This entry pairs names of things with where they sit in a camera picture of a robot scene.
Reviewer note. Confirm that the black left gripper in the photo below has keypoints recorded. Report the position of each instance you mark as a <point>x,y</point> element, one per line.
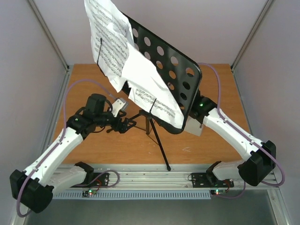
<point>122,129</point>

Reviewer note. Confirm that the sheet music page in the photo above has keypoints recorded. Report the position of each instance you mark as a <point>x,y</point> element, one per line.
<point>149,91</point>

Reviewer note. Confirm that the black tripod music stand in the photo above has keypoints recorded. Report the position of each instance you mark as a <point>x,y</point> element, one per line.
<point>181,74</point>

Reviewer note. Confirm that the white metronome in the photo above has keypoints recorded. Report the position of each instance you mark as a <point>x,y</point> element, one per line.
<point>193,127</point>

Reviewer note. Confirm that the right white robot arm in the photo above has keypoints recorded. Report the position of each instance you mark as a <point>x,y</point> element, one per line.
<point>255,163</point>

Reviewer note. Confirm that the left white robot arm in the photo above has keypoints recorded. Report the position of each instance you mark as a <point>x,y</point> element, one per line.
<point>35,186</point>

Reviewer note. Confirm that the white sheet paper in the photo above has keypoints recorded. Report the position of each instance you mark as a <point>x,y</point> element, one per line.
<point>111,33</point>

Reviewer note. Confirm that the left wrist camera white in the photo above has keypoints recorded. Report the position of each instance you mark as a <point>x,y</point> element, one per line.
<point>119,105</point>

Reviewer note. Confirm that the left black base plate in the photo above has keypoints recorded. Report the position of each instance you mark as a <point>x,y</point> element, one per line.
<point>100,179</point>

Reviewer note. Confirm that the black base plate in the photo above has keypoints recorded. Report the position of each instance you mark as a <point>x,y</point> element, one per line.
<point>100,179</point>
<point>204,180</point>

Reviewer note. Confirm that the aluminium front rail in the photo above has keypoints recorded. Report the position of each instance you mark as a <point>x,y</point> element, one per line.
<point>156,176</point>

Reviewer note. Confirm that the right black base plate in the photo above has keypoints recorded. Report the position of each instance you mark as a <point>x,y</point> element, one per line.
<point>204,180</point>

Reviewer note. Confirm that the grey slotted cable duct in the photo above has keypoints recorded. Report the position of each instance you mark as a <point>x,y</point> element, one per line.
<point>135,195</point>

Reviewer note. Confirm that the aluminium frame rail left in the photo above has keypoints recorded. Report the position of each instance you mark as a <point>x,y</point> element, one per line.
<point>58,91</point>

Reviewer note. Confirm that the aluminium frame rail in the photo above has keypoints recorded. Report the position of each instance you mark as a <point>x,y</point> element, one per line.
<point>255,32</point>
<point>58,91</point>

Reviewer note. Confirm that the aluminium frame rail right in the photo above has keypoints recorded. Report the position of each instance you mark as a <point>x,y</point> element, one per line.
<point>255,32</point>

